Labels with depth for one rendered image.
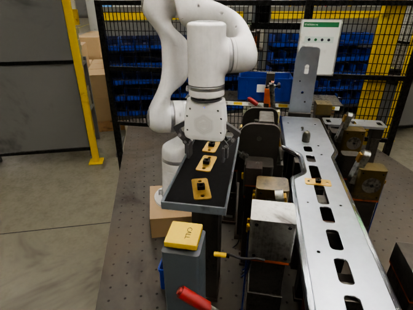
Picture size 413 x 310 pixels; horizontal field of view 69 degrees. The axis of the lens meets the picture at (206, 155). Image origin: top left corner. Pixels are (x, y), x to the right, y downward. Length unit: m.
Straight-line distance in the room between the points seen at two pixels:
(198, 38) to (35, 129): 2.91
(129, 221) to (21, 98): 2.26
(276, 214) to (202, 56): 0.38
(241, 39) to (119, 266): 0.86
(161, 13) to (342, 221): 0.83
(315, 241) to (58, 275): 1.75
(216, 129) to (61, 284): 1.68
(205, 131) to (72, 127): 2.70
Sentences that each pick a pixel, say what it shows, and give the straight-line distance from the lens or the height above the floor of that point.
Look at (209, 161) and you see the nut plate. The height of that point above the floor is 1.17.
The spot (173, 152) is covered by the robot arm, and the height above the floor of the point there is 1.03.
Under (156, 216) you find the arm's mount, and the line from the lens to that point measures 1.21.
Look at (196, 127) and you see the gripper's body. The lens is 0.72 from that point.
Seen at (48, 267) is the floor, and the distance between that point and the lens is 2.32.
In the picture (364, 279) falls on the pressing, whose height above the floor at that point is 1.00.
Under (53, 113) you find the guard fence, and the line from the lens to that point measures 3.33.
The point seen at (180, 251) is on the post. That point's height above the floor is 1.14.
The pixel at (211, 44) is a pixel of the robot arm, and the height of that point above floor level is 1.46.
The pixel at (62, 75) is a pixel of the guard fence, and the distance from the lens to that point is 3.20.
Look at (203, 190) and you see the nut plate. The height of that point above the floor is 1.16.
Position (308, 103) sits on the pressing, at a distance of 1.73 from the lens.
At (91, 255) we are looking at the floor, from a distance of 2.29.
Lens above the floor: 1.54
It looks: 27 degrees down
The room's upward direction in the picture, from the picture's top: straight up
